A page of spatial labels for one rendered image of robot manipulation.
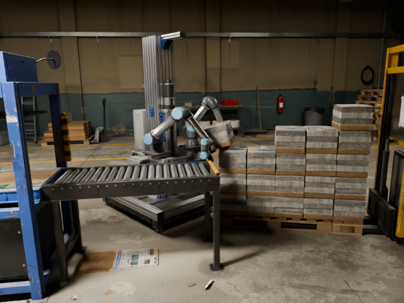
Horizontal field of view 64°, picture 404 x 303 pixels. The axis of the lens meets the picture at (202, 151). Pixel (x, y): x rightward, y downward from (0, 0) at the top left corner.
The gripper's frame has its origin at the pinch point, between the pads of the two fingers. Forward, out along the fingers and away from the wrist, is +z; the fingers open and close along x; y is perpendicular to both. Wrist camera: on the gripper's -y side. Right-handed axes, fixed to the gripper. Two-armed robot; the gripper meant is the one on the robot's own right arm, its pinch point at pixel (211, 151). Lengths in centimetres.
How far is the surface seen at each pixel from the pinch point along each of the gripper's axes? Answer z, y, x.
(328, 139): -1, -16, -116
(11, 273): -151, -29, 132
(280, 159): -3, -25, -67
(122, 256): -86, -60, 85
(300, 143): -3, -14, -90
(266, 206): -4, -70, -41
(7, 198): -145, 24, 118
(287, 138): -2, -6, -78
